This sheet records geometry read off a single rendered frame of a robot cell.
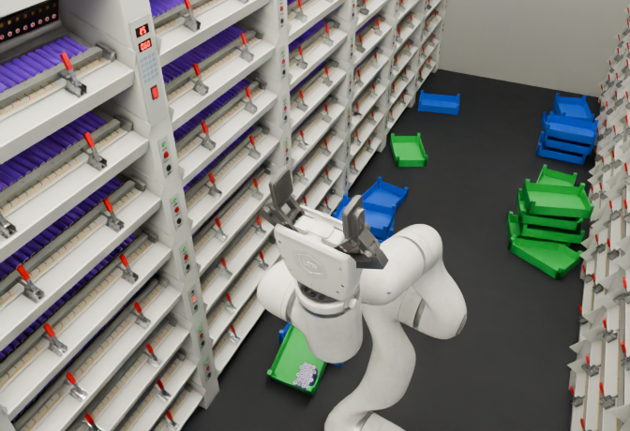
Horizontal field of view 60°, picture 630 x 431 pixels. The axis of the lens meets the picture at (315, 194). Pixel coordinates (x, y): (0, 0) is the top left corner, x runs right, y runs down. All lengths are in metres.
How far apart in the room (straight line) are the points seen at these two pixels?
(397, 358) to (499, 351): 1.42
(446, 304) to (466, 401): 1.34
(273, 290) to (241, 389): 1.65
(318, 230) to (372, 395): 0.73
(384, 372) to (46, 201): 0.83
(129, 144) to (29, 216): 0.32
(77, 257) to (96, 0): 0.61
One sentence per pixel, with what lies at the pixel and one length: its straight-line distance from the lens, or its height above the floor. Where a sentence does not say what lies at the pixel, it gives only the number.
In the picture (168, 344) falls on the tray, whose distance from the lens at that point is 1.96.
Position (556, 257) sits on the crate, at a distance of 3.16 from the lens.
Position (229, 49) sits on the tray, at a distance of 1.86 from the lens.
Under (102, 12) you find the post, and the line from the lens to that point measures 1.41.
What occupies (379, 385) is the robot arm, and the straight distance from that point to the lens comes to 1.27.
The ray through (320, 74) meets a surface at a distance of 2.60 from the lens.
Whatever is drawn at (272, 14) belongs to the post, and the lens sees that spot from 1.97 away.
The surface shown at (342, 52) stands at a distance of 2.71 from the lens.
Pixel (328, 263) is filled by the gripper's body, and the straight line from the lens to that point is 0.61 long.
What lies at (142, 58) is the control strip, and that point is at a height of 1.47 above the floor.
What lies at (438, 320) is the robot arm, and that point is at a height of 1.15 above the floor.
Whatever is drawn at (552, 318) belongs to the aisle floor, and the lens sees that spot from 2.84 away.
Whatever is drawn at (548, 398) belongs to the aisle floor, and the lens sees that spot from 2.55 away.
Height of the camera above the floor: 2.00
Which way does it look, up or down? 37 degrees down
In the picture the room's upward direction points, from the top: straight up
